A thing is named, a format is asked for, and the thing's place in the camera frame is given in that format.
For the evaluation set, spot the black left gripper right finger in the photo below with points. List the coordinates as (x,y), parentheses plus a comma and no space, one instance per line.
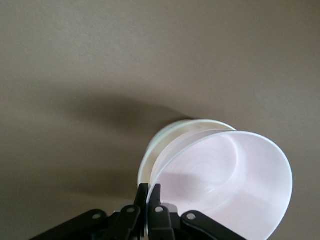
(162,222)

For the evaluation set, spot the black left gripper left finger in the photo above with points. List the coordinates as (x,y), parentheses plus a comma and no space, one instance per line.
(125,222)

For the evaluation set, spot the pale pink plastic bowl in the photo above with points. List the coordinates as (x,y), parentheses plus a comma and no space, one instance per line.
(225,175)

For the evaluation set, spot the white plastic bowl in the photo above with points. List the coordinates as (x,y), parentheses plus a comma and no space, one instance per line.
(155,152)

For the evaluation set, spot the brown table cover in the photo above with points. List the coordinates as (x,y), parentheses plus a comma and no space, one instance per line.
(125,62)

